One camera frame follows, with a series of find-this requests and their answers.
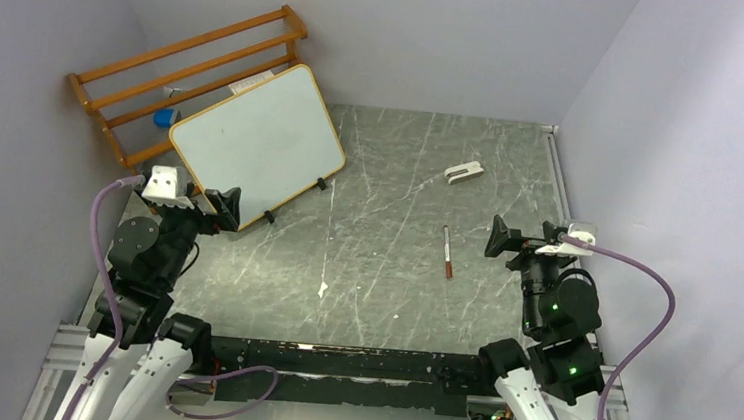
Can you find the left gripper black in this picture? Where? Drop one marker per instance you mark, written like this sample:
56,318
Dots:
223,203

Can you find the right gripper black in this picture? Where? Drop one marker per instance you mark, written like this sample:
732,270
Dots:
499,236

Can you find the yellow framed whiteboard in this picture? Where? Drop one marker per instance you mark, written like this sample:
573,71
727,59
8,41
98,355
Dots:
273,141

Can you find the white brown whiteboard marker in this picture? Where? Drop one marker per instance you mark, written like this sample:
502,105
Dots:
447,252

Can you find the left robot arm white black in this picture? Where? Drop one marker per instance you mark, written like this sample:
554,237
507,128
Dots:
136,348

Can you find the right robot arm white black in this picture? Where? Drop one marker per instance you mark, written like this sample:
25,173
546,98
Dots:
560,376

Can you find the white whiteboard eraser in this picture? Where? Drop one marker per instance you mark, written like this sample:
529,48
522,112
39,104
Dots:
464,172

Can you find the blue small object on rack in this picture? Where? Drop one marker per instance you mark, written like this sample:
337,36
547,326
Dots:
166,117

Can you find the white red box on rack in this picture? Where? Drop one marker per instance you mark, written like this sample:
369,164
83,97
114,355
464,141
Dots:
243,85

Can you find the wooden shelf rack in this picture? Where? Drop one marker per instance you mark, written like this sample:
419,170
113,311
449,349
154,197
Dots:
123,93

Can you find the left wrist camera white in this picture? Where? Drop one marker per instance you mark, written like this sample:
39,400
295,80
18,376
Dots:
166,186

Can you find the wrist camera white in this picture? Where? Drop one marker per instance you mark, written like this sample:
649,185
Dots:
578,242
166,186

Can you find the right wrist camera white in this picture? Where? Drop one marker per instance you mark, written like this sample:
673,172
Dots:
578,242

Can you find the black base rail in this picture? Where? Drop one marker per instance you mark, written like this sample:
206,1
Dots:
439,382

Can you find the aluminium frame rail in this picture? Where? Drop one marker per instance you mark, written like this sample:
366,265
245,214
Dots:
57,372

